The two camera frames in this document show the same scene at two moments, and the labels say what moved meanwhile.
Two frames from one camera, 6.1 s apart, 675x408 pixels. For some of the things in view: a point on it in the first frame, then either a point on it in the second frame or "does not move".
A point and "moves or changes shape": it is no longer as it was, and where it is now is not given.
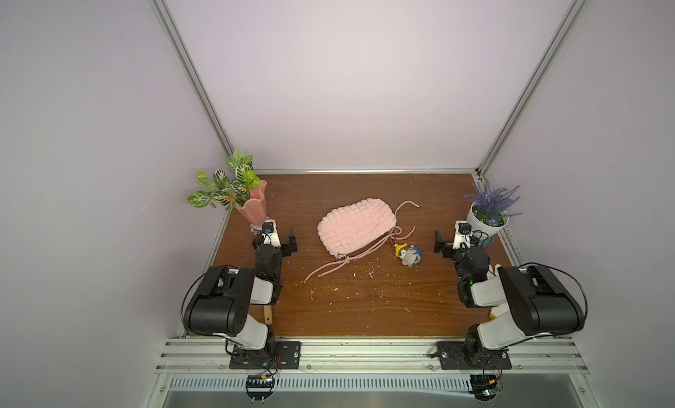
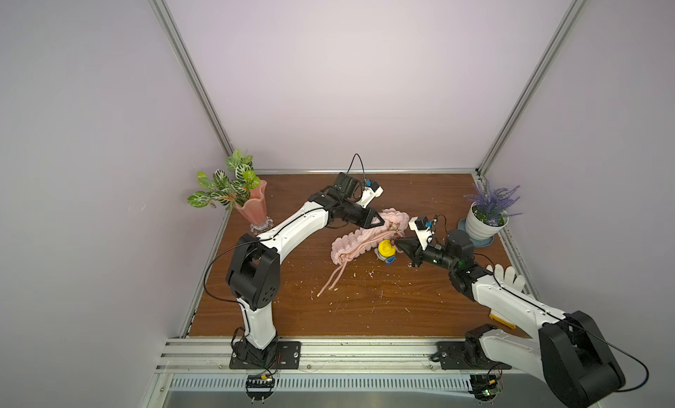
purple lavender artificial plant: x=489 y=206 does not move
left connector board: x=259 y=387 does not move
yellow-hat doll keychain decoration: x=410 y=255 moves or changes shape
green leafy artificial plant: x=223 y=192 does not move
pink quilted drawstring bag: x=353 y=229 moves or changes shape
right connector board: x=485 y=387 does not move
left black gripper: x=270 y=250 to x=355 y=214
